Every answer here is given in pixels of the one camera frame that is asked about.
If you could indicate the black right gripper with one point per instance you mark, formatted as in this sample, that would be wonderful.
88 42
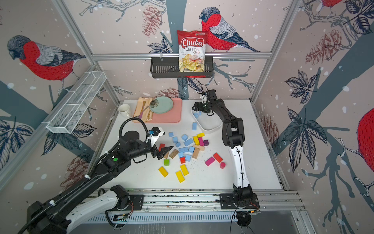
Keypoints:
198 106

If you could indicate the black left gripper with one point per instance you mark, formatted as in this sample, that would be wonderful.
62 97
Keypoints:
160 154

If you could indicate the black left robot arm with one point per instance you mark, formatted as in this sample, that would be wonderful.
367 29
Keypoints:
66 211

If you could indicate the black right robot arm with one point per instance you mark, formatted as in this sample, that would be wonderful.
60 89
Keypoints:
232 137

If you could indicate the red rectangular block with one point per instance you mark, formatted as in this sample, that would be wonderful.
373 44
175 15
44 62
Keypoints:
161 146

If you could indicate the brown wood block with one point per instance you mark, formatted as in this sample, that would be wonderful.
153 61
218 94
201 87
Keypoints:
174 153

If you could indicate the yellow block front left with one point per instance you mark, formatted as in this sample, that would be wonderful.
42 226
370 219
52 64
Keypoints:
163 171

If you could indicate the white rectangular plastic bin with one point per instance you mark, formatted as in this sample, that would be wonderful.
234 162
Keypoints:
208 124

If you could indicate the pink plastic tray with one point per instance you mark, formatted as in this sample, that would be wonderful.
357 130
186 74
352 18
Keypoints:
172 116

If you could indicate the yellow block front right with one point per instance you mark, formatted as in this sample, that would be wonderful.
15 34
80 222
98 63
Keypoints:
184 170

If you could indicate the yellow block front middle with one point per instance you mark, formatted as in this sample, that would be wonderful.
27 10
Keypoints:
180 176

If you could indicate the yellow striped block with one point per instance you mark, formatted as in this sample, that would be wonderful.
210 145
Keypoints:
196 140

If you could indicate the natural wood block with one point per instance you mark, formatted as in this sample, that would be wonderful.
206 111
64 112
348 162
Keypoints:
196 153

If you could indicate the green floral plate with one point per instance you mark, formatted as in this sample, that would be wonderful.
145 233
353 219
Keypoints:
161 105

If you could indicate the magenta rectangular block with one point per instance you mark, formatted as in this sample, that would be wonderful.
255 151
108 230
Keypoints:
209 161

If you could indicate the red block right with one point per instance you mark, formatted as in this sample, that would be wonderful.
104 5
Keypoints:
217 157

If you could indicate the white ceramic mug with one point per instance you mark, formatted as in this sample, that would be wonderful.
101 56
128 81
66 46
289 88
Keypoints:
125 111

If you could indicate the Chuba cassava chips bag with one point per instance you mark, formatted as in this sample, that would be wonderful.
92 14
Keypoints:
192 50

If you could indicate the purple handled spoon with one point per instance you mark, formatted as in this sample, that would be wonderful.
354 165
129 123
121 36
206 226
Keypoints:
142 110

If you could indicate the white wire wall shelf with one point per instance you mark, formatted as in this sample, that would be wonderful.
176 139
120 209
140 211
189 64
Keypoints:
66 119

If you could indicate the aluminium mounting rail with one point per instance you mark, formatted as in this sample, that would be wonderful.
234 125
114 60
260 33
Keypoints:
164 201

